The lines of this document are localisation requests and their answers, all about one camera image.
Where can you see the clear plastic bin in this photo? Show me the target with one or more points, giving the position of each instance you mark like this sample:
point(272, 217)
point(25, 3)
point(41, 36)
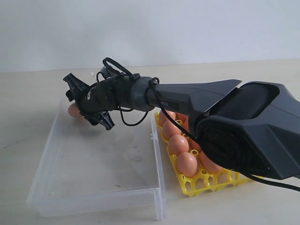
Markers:
point(86, 168)

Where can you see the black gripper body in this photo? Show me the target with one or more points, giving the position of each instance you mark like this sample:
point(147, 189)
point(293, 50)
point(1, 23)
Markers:
point(95, 101)

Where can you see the yellow plastic egg tray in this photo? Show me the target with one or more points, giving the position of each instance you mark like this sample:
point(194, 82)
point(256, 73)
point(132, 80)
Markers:
point(203, 181)

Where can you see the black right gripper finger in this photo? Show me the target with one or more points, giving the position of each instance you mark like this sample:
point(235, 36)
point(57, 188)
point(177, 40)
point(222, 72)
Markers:
point(70, 95)

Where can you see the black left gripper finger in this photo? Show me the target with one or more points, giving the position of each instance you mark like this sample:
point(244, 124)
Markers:
point(88, 119)

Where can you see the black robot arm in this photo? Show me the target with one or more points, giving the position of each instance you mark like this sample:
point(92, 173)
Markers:
point(252, 128)

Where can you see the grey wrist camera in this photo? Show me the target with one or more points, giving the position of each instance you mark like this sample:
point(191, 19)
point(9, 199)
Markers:
point(107, 72)

